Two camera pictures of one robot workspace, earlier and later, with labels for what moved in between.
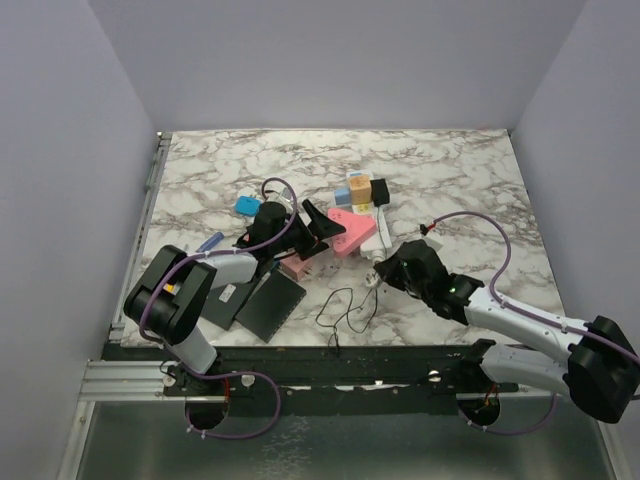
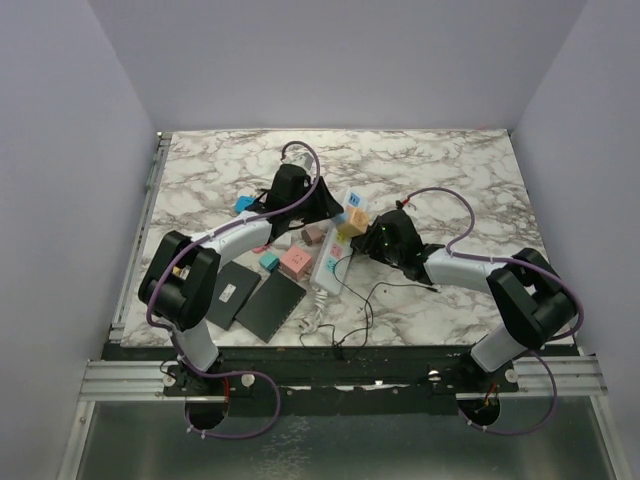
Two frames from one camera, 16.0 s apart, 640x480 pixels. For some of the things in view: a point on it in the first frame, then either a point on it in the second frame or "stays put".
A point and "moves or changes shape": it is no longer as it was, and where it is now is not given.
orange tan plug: (360, 187) -> (357, 223)
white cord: (375, 256) -> (312, 323)
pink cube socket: (294, 266) stays put
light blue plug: (343, 196) -> (342, 217)
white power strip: (376, 246) moves or changes shape
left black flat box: (224, 302) stays put
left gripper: (321, 227) -> (324, 206)
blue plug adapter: (247, 205) stays put
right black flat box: (269, 306) stays put
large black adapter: (380, 191) -> (366, 243)
